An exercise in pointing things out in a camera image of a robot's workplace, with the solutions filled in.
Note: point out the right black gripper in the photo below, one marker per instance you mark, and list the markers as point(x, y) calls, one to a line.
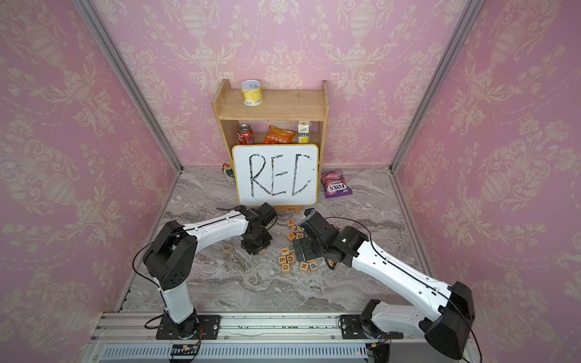
point(306, 245)

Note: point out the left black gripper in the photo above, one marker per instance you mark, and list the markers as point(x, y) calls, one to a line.
point(255, 249)

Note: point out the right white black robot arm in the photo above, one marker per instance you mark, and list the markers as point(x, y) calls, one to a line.
point(444, 313)

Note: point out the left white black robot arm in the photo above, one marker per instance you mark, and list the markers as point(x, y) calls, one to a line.
point(170, 256)

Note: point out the whiteboard with RED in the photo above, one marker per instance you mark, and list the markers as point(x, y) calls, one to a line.
point(280, 175)

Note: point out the wooden whiteboard stand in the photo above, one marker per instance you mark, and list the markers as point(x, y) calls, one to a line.
point(288, 209)

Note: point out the green white bottle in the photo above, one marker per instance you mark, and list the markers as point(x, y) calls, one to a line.
point(228, 172)

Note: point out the purple candy bag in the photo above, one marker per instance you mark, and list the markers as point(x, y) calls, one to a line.
point(334, 184)

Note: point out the red soda can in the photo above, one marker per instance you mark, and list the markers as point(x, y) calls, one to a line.
point(245, 135)

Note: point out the orange snack bag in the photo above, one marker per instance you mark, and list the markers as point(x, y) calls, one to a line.
point(277, 136)

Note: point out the small milk carton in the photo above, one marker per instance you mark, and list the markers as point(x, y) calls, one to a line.
point(303, 132)

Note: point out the small electronics board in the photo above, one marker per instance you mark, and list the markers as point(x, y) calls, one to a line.
point(184, 350)

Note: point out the wooden shelf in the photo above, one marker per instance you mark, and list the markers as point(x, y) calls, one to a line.
point(292, 105)

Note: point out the yellow tin can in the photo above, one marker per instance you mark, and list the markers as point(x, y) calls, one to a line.
point(252, 92)

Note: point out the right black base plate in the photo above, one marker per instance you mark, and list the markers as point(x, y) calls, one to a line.
point(355, 327)

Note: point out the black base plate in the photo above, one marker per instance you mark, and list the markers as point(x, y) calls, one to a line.
point(204, 326)
point(355, 327)

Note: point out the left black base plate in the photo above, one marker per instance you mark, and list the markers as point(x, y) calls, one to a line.
point(204, 326)

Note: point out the aluminium rail frame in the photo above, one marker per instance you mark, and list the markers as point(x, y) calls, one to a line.
point(251, 337)

